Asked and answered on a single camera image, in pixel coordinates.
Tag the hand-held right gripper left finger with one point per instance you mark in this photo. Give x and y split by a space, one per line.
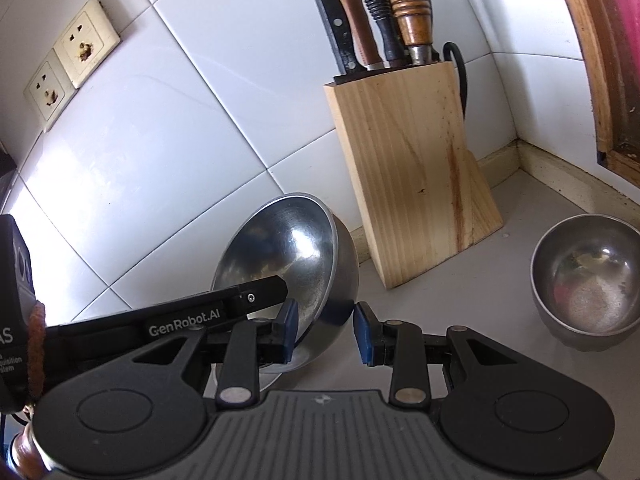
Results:
289 332

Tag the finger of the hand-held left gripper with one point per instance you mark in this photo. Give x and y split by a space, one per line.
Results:
262 292

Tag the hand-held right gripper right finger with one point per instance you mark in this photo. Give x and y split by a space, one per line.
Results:
364 335

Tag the stainless steel bowl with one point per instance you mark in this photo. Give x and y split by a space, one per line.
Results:
590 343
295 240
585 270

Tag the wooden knife block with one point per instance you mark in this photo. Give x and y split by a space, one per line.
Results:
415 175

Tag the white wall outlet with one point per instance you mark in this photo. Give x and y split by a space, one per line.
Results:
47 92

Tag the yellowed wall outlet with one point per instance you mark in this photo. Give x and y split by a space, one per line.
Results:
85 42

